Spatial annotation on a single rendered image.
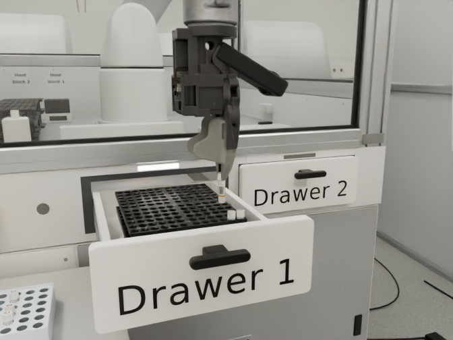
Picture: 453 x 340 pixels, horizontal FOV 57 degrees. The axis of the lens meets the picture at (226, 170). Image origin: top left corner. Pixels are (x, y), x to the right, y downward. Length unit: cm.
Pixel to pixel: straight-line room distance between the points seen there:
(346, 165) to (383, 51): 27
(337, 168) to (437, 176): 168
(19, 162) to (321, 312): 77
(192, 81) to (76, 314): 39
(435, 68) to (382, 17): 163
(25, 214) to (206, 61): 45
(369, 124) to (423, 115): 167
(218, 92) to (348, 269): 68
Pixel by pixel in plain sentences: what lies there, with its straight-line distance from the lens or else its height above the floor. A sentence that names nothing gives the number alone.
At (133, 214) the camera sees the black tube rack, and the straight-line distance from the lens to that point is 68.
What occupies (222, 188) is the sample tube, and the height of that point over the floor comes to 95.
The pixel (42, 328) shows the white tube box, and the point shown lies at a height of 80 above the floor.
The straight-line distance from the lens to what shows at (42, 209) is 83.
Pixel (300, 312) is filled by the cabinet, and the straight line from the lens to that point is 109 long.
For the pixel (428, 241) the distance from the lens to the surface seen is 274.
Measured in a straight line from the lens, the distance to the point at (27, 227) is 85.
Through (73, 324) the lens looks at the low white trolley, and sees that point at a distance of 69.
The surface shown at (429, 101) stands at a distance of 266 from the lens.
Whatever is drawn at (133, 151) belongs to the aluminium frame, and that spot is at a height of 97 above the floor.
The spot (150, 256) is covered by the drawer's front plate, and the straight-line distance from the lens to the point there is 51.
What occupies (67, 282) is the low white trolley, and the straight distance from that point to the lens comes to 80.
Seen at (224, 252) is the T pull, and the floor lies 91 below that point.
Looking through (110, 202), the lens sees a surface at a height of 87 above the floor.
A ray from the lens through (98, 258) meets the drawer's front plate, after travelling 50.
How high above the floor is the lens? 112
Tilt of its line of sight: 13 degrees down
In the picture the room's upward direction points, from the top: straight up
